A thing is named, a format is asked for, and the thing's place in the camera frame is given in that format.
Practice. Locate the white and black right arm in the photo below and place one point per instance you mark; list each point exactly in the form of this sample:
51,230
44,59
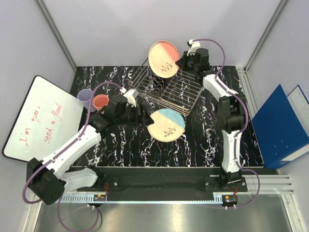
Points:
232,115

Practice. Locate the lavender plastic cup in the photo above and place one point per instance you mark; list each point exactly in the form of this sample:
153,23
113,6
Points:
85,97

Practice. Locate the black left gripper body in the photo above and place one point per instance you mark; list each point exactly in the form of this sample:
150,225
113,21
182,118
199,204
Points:
141,119

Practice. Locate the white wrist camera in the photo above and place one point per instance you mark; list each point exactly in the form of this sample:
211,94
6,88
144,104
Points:
193,46
131,95

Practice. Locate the blue ring binder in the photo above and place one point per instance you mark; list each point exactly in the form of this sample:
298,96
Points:
282,127

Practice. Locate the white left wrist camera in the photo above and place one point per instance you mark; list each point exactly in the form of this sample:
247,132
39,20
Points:
131,95

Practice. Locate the right aluminium frame rail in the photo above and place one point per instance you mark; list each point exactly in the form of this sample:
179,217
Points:
267,31

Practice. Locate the blue and cream plate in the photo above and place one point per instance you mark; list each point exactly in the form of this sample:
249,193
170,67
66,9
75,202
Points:
168,125

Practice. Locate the chrome wire dish rack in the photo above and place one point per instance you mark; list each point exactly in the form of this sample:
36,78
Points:
179,93

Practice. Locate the pink plastic cup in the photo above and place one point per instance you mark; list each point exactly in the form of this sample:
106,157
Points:
100,101

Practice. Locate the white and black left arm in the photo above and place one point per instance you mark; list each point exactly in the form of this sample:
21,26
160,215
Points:
50,177

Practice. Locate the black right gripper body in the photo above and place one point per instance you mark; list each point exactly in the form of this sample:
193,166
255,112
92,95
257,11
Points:
188,62

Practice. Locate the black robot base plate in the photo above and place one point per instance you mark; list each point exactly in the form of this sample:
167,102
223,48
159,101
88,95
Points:
201,178

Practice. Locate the white whiteboard with red writing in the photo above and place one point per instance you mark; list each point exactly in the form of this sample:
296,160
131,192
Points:
48,118

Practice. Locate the aluminium frame rail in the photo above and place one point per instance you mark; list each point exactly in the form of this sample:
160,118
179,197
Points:
51,24
267,31

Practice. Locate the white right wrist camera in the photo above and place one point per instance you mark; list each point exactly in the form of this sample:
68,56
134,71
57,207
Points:
193,46

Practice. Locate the pink and cream plate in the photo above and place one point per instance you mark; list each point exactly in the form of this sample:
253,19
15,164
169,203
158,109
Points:
162,59

